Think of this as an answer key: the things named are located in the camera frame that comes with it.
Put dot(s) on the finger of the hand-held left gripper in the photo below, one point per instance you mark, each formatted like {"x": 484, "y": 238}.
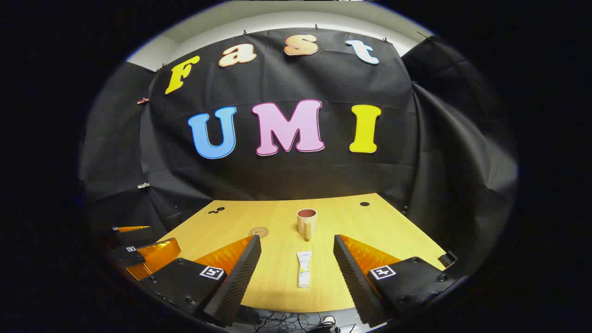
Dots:
{"x": 136, "y": 236}
{"x": 128, "y": 257}

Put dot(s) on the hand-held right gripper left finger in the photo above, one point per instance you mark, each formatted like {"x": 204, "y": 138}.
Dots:
{"x": 240, "y": 277}

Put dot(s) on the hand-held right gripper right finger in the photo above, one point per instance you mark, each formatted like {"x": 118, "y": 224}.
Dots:
{"x": 354, "y": 277}

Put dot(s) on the round brown coaster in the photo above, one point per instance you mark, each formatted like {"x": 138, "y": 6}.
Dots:
{"x": 258, "y": 231}

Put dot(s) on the white toothpaste tube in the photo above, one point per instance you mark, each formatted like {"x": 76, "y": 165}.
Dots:
{"x": 304, "y": 270}

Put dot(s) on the beige cup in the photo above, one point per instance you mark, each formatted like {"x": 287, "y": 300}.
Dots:
{"x": 306, "y": 224}

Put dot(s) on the wooden desktop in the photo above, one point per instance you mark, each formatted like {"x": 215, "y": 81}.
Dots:
{"x": 282, "y": 231}

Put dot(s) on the black backdrop cloth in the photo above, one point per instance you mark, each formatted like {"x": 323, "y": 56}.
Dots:
{"x": 296, "y": 175}

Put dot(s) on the red cloth clip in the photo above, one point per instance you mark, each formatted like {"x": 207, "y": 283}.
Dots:
{"x": 142, "y": 100}

